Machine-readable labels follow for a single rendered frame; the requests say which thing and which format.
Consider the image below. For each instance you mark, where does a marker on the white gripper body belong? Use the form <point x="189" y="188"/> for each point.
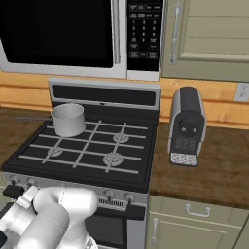
<point x="27" y="197"/>

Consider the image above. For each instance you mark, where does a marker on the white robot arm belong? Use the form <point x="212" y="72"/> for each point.
<point x="61" y="214"/>

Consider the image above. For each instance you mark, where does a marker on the silver stove knob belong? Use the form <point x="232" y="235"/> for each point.
<point x="31" y="182"/>
<point x="129" y="197"/>
<point x="109" y="195"/>
<point x="13" y="179"/>

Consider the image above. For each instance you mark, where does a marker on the stainless steel stove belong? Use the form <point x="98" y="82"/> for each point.
<point x="97" y="146"/>

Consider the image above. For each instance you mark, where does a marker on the silver saucepan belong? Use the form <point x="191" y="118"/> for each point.
<point x="68" y="120"/>

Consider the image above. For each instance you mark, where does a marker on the black oven door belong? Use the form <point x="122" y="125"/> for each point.
<point x="110" y="231"/>

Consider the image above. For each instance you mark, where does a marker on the silver microwave oven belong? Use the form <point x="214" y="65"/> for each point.
<point x="64" y="35"/>

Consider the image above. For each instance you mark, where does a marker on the black and silver coffee machine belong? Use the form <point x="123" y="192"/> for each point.
<point x="187" y="126"/>

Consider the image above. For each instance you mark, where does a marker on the green drawer front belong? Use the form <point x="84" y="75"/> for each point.
<point x="223" y="214"/>

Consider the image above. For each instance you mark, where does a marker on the white wall socket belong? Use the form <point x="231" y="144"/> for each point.
<point x="241" y="92"/>

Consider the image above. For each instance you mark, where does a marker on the green wall cupboard door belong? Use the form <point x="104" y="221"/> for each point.
<point x="210" y="39"/>

